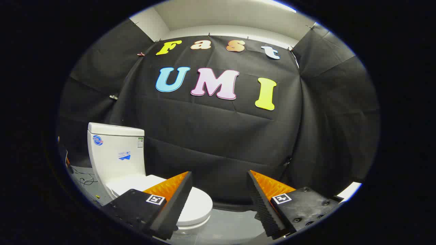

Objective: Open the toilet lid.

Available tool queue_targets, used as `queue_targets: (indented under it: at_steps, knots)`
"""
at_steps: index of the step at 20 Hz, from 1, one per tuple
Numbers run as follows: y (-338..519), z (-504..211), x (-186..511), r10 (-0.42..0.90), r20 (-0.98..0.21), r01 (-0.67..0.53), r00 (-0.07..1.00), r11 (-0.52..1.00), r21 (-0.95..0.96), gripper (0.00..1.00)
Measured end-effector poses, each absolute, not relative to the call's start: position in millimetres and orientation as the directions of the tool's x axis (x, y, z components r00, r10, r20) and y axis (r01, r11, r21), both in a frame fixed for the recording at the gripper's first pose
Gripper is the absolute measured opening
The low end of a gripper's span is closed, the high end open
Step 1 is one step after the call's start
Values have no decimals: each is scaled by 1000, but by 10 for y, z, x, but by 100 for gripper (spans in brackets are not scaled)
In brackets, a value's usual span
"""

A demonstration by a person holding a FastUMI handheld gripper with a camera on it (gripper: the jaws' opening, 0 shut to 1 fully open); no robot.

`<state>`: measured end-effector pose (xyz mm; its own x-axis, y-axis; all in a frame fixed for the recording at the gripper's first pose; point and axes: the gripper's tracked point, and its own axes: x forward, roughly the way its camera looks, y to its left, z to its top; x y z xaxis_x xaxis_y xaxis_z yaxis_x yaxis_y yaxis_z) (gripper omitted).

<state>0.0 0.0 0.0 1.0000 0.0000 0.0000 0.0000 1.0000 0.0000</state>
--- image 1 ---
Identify white toilet lid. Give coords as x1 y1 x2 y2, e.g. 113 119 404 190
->
106 175 213 223

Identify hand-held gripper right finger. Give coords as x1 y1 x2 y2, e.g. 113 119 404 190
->
247 170 341 239

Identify black backdrop cloth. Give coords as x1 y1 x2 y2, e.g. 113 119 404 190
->
57 19 380 211

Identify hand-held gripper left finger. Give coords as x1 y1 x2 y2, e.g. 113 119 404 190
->
102 171 193 241

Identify white ceramic toilet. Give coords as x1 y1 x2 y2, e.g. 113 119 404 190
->
87 122 210 236

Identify thin black floor cables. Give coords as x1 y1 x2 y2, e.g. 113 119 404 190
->
70 167 99 186

